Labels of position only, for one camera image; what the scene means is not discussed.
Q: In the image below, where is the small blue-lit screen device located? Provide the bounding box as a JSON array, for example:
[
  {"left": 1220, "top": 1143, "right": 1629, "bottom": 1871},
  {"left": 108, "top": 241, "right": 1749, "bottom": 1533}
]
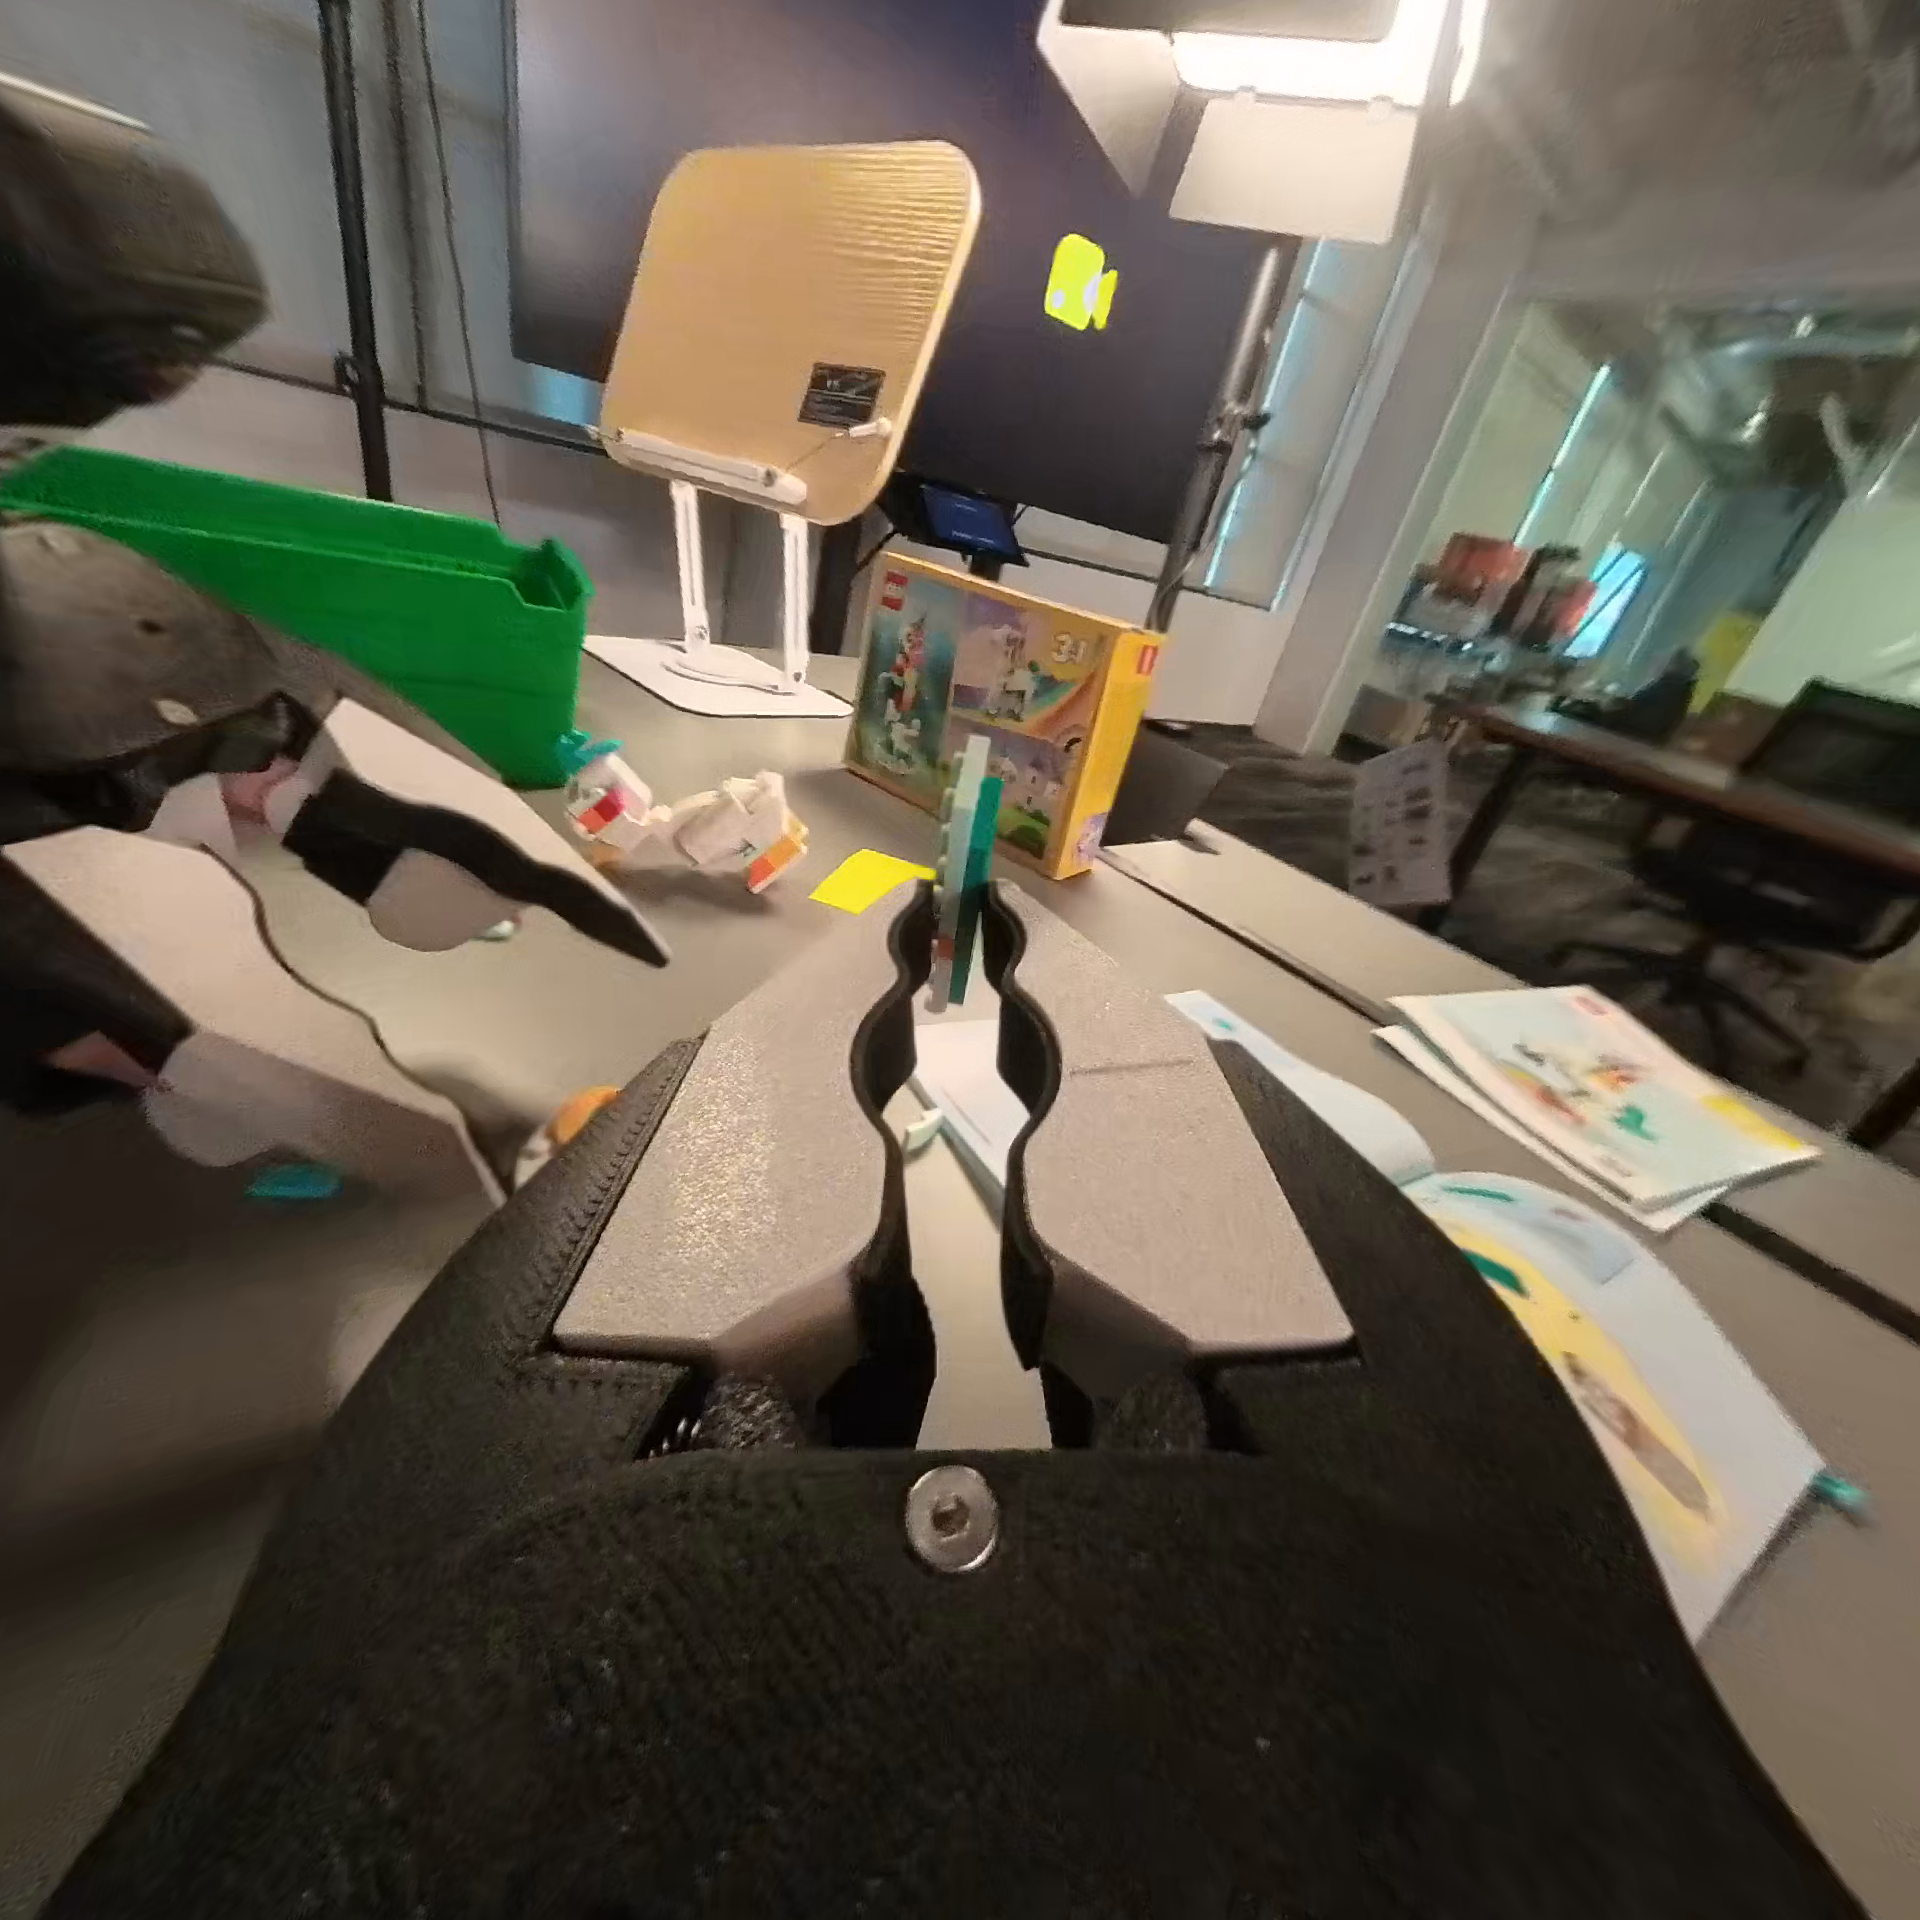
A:
[{"left": 910, "top": 477, "right": 1034, "bottom": 575}]

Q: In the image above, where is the round rainbow lego plate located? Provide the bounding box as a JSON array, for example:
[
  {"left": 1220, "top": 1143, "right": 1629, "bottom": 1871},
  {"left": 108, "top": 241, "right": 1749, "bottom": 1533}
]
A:
[{"left": 513, "top": 1082, "right": 626, "bottom": 1190}]

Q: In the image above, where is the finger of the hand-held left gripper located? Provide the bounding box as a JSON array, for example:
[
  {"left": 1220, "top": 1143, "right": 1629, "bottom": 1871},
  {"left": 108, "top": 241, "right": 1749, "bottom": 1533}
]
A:
[
  {"left": 281, "top": 695, "right": 671, "bottom": 968},
  {"left": 0, "top": 831, "right": 508, "bottom": 1206}
]

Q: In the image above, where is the white printed paper sheet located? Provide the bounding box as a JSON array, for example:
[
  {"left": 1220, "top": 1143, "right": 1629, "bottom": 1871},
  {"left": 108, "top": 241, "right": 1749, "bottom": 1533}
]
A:
[{"left": 1349, "top": 741, "right": 1455, "bottom": 906}]

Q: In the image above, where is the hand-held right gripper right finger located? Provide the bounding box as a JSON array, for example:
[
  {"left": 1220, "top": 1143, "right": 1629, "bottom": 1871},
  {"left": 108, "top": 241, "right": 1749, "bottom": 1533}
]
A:
[{"left": 983, "top": 881, "right": 1360, "bottom": 1354}]

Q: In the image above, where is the teal orange white lego strip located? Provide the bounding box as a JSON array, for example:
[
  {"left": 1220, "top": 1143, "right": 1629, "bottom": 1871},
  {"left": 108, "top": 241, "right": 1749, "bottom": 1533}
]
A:
[{"left": 921, "top": 736, "right": 1004, "bottom": 1017}]

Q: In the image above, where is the yellow lego set box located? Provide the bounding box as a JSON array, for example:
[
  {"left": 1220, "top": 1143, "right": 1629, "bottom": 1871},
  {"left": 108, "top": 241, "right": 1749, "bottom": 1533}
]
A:
[{"left": 844, "top": 551, "right": 1170, "bottom": 885}]

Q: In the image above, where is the brown office table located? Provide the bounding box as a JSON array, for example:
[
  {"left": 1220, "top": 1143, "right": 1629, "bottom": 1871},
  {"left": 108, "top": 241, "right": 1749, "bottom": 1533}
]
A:
[{"left": 1437, "top": 692, "right": 1920, "bottom": 968}]

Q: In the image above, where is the yellow paper note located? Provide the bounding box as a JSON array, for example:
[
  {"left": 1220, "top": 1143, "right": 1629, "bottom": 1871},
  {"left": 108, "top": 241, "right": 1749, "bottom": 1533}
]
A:
[{"left": 807, "top": 848, "right": 933, "bottom": 913}]

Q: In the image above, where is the wooden book stand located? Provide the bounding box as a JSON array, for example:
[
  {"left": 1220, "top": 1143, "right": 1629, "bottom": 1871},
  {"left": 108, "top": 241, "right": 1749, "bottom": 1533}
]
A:
[{"left": 582, "top": 136, "right": 984, "bottom": 719}]

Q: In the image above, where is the white studio light panel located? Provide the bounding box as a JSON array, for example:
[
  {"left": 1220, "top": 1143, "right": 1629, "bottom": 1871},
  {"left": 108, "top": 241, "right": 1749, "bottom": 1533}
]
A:
[{"left": 1034, "top": 0, "right": 1488, "bottom": 246}]

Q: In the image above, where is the large dark display screen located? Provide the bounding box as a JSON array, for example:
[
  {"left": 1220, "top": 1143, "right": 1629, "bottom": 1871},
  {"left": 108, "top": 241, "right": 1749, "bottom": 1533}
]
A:
[{"left": 508, "top": 0, "right": 1309, "bottom": 551}]

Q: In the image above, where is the closed lego instruction booklet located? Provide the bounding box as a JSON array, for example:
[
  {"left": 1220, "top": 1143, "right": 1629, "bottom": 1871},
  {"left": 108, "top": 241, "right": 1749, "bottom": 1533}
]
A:
[{"left": 1372, "top": 982, "right": 1826, "bottom": 1237}]

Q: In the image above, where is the open lego instruction booklet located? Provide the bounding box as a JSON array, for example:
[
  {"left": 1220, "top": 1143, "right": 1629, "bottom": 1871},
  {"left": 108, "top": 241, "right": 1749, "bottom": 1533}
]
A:
[{"left": 900, "top": 982, "right": 1828, "bottom": 1648}]

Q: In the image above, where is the white lego unicorn model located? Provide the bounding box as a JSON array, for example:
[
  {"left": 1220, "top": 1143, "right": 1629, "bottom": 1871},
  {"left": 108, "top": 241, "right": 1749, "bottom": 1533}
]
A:
[{"left": 562, "top": 736, "right": 813, "bottom": 897}]

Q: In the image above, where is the black office chair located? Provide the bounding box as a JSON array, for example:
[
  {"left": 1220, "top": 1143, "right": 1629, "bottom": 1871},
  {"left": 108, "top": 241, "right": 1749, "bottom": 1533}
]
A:
[{"left": 1558, "top": 673, "right": 1920, "bottom": 1050}]

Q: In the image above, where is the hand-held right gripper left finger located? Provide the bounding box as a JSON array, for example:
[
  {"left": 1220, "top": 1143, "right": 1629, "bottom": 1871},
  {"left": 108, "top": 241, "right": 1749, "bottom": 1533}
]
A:
[{"left": 551, "top": 881, "right": 927, "bottom": 1352}]

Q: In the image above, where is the green plastic bin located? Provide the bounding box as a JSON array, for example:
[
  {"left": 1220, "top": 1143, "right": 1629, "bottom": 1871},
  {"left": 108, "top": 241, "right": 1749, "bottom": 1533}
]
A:
[{"left": 0, "top": 440, "right": 592, "bottom": 792}]

